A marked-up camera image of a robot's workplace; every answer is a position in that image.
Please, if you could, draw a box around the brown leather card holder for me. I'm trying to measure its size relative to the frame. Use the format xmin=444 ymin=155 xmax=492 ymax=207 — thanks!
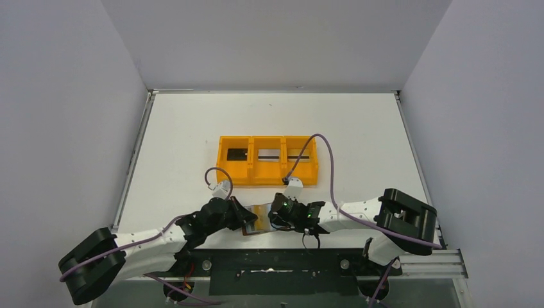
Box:
xmin=242 ymin=203 xmax=278 ymax=236

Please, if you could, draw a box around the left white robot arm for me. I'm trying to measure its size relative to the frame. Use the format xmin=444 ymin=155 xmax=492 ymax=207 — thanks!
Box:
xmin=58 ymin=197 xmax=258 ymax=305

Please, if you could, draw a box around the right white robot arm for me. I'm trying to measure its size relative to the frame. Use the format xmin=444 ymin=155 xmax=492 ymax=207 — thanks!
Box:
xmin=268 ymin=188 xmax=442 ymax=266

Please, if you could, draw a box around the black VIP card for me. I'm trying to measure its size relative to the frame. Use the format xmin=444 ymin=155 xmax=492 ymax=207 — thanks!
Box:
xmin=226 ymin=148 xmax=248 ymax=161

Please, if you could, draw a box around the white magnetic stripe card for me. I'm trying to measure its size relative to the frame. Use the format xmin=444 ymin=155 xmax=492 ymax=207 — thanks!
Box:
xmin=257 ymin=148 xmax=280 ymax=162

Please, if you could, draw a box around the right yellow bin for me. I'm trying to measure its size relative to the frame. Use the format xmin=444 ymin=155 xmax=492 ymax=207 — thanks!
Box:
xmin=282 ymin=136 xmax=319 ymax=185

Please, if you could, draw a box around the yellow bin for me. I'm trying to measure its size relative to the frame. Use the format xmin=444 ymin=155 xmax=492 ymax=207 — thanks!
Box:
xmin=250 ymin=136 xmax=283 ymax=186
xmin=216 ymin=136 xmax=251 ymax=185
xmin=282 ymin=136 xmax=319 ymax=185

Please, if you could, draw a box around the left yellow bin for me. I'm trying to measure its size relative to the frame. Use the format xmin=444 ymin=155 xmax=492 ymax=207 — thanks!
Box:
xmin=216 ymin=136 xmax=251 ymax=185

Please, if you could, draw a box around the middle yellow bin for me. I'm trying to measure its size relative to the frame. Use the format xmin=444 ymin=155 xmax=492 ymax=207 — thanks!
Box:
xmin=250 ymin=136 xmax=283 ymax=186

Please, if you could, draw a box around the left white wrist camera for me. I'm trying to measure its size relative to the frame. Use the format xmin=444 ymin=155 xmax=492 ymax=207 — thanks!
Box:
xmin=208 ymin=180 xmax=232 ymax=200

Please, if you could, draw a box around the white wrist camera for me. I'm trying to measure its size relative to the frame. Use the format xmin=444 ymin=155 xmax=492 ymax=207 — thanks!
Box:
xmin=208 ymin=180 xmax=232 ymax=200
xmin=283 ymin=177 xmax=303 ymax=200

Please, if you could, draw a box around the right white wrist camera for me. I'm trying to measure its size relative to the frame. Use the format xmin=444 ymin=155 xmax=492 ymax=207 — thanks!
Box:
xmin=283 ymin=177 xmax=303 ymax=200

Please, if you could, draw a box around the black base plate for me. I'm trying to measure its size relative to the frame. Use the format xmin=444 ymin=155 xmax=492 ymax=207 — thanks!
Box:
xmin=163 ymin=248 xmax=402 ymax=296

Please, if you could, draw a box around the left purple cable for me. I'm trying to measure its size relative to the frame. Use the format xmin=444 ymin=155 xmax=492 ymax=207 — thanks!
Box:
xmin=58 ymin=167 xmax=234 ymax=283

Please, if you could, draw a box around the purple cable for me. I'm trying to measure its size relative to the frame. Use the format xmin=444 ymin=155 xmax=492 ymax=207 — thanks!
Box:
xmin=284 ymin=133 xmax=443 ymax=250
xmin=58 ymin=167 xmax=234 ymax=283

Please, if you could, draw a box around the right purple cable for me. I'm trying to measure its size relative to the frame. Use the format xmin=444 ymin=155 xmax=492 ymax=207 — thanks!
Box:
xmin=284 ymin=133 xmax=443 ymax=250

